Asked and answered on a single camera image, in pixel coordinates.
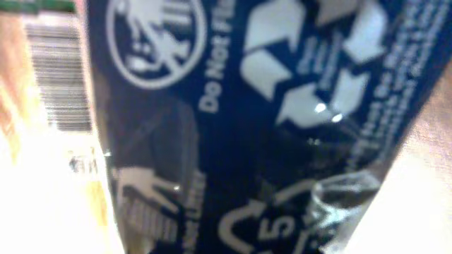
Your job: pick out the blue tissue multipack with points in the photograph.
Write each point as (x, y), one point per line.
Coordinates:
(259, 126)

